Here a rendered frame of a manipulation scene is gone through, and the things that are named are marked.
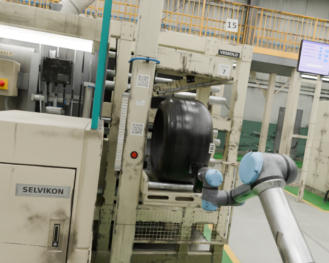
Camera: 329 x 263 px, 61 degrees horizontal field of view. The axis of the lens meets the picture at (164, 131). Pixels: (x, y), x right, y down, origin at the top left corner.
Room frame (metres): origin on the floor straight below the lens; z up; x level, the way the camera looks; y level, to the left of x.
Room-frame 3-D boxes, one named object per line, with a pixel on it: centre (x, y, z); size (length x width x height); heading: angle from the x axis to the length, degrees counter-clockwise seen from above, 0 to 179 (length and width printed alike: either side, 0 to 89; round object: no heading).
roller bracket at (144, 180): (1.80, 0.11, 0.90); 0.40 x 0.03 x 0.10; 13
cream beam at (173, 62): (2.16, -0.12, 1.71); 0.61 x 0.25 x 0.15; 103
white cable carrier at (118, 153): (1.72, 0.26, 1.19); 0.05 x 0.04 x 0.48; 13
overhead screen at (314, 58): (5.05, -2.45, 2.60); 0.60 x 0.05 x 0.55; 98
